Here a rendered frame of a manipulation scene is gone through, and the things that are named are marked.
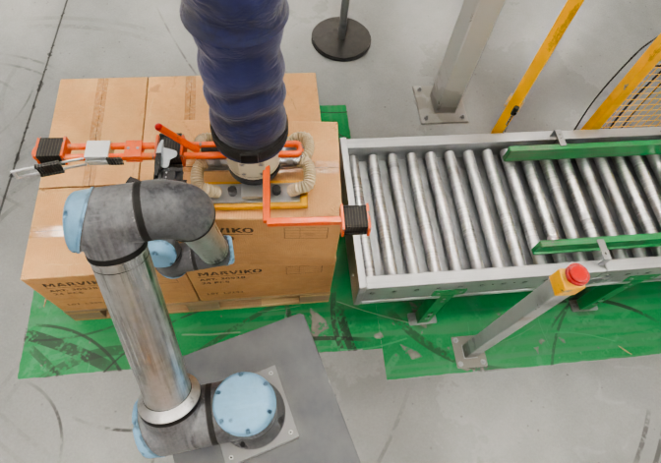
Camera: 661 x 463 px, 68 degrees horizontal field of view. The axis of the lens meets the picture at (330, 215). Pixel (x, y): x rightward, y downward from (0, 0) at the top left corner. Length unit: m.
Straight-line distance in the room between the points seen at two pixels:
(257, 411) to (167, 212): 0.58
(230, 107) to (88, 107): 1.34
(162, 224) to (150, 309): 0.21
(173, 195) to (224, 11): 0.37
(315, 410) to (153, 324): 0.68
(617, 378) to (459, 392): 0.78
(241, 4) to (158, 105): 1.46
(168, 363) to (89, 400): 1.37
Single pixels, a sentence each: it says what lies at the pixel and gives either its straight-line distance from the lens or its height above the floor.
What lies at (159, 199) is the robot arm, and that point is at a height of 1.56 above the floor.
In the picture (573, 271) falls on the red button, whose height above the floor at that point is 1.04.
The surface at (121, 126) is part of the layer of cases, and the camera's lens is 2.42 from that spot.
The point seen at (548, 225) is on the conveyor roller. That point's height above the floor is 0.55.
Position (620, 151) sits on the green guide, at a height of 0.60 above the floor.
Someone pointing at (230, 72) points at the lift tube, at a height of 1.51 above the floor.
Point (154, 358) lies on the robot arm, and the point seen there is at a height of 1.25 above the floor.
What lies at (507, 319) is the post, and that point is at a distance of 2.05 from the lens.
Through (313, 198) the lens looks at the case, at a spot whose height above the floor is 0.94.
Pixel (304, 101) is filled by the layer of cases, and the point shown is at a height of 0.54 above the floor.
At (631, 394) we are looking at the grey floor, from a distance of 2.87.
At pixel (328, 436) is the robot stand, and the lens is 1.62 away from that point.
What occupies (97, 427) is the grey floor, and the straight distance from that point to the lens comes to 2.52.
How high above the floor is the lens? 2.36
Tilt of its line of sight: 62 degrees down
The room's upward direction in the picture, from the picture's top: 8 degrees clockwise
